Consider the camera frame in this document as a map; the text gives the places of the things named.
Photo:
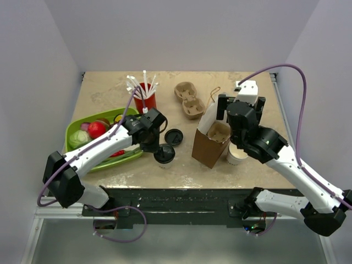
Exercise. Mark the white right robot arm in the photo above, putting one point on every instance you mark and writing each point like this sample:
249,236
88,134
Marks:
321,206

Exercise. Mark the green plastic tray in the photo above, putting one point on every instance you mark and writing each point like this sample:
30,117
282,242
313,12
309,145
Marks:
130,153

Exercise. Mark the cardboard cup carrier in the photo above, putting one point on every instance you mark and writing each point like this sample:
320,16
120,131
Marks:
186,94
219,132

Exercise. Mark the white paper cup stack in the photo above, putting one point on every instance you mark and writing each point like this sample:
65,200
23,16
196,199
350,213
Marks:
235,155

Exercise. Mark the red cup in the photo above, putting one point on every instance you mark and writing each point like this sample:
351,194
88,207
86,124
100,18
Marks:
149,101

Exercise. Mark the brown paper bag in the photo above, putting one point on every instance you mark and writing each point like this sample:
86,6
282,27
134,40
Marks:
205,150

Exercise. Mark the red toy chili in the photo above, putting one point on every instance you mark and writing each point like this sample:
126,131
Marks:
118,153

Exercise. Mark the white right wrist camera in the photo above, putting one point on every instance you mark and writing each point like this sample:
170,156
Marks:
247,91

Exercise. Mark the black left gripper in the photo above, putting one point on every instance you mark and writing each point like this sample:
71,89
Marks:
154,147

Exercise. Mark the green toy cabbage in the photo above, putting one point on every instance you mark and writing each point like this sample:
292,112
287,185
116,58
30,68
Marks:
78,139

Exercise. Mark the black coffee lid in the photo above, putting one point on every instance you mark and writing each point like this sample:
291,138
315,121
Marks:
165,154
174,137

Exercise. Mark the red toy apple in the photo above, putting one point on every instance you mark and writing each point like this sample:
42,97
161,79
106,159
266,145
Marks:
96,129

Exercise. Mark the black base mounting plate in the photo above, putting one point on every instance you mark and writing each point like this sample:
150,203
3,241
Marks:
221,207

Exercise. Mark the black coffee lid on table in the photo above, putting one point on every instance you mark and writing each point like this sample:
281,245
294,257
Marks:
174,137

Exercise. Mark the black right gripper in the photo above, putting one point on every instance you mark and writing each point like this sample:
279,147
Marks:
223,100

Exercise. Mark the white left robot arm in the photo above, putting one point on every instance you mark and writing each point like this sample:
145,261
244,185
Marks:
63,173

